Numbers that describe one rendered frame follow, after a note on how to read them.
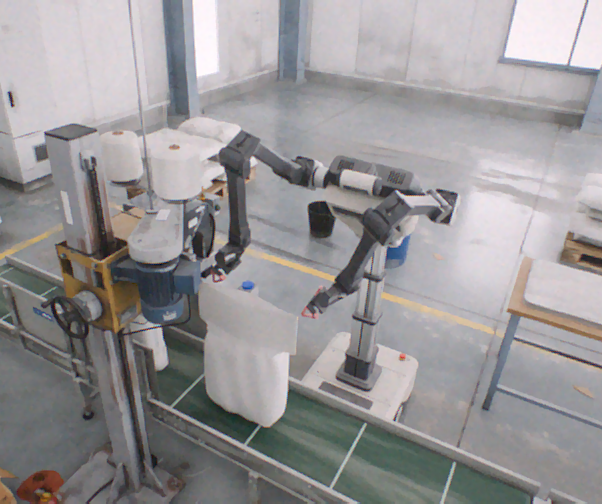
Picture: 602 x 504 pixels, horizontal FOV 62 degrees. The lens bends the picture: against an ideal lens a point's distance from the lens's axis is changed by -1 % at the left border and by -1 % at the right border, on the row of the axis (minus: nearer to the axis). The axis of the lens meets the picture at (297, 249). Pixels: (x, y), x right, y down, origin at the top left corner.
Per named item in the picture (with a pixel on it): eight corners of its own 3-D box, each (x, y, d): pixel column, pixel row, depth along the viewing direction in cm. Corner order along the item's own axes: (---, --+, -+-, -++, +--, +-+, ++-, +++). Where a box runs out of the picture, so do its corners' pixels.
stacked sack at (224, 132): (247, 136, 555) (247, 123, 547) (223, 147, 522) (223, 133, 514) (198, 125, 581) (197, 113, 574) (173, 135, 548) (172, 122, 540)
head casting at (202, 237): (215, 252, 232) (213, 193, 217) (180, 277, 214) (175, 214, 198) (165, 234, 244) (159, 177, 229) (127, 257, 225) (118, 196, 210)
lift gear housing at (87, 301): (104, 319, 185) (99, 294, 180) (92, 327, 181) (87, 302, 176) (84, 309, 190) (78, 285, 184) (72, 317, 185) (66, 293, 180)
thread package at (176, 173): (211, 190, 181) (209, 144, 173) (181, 207, 169) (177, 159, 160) (175, 180, 188) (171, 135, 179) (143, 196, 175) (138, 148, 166)
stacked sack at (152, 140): (197, 145, 525) (196, 132, 517) (150, 164, 476) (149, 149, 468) (166, 137, 543) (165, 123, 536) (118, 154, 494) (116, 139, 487)
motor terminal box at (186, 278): (202, 286, 188) (201, 260, 182) (196, 302, 179) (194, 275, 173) (180, 284, 188) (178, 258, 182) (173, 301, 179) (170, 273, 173)
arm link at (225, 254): (252, 235, 196) (235, 225, 199) (232, 246, 188) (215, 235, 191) (247, 260, 203) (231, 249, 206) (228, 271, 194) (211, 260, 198)
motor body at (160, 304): (192, 310, 192) (188, 254, 179) (165, 333, 180) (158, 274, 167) (161, 298, 198) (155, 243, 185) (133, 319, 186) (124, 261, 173)
